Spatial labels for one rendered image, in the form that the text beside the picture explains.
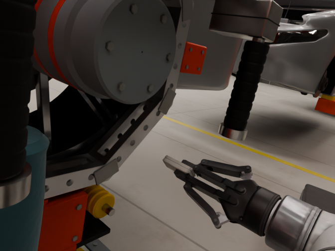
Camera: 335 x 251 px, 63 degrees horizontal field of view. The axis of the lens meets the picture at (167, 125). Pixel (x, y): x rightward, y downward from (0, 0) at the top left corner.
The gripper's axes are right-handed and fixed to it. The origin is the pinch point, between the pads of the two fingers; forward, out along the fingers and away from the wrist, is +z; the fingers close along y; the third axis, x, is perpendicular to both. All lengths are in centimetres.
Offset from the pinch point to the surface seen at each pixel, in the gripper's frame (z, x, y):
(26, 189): -13.0, 34.6, -17.5
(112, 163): 9.1, 6.4, -7.8
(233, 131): -12.2, 13.5, 4.6
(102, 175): 9.1, 6.3, -10.8
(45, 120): 19.8, 17.3, -9.8
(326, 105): 30, -241, 239
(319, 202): -19, -86, 44
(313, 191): -14, -94, 52
